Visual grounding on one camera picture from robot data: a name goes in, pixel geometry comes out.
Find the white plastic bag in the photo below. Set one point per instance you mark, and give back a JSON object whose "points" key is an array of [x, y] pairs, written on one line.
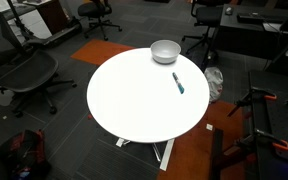
{"points": [[214, 83]]}

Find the white cabinet desk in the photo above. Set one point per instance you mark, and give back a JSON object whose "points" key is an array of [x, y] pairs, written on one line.
{"points": [[34, 20]]}

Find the teal capped marker pen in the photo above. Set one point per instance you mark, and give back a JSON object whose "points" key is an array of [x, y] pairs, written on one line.
{"points": [[178, 83]]}

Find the white ceramic bowl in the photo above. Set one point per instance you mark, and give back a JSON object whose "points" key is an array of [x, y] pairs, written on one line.
{"points": [[165, 55]]}

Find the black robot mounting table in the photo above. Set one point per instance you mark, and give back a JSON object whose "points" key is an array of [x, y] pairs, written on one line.
{"points": [[277, 133]]}

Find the black stand leg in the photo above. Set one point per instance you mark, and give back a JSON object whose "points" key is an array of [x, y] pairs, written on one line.
{"points": [[216, 153]]}

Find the black mesh office chair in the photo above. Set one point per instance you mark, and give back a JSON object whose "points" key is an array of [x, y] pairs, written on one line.
{"points": [[30, 71]]}

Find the black office desk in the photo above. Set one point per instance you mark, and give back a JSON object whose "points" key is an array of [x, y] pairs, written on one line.
{"points": [[247, 36]]}

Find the small white paper scrap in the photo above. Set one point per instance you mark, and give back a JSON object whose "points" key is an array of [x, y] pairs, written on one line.
{"points": [[209, 127]]}

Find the white table base legs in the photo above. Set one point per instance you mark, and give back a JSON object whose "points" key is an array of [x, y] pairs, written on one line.
{"points": [[167, 156]]}

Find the black padded office chair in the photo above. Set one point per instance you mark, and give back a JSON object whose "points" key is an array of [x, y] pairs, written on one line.
{"points": [[94, 8]]}

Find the black computer keyboard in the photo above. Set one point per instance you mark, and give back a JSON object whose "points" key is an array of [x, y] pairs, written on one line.
{"points": [[250, 18]]}

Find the red and black bag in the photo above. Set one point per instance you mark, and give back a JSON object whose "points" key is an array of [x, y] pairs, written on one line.
{"points": [[27, 153]]}

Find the black kick scooter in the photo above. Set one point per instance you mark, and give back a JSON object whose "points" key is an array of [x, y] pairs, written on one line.
{"points": [[57, 35]]}

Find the grey computer mouse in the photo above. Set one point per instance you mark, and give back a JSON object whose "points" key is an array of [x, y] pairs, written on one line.
{"points": [[229, 10]]}

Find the black office chair with armrests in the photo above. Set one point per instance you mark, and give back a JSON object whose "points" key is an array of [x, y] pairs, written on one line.
{"points": [[209, 15]]}

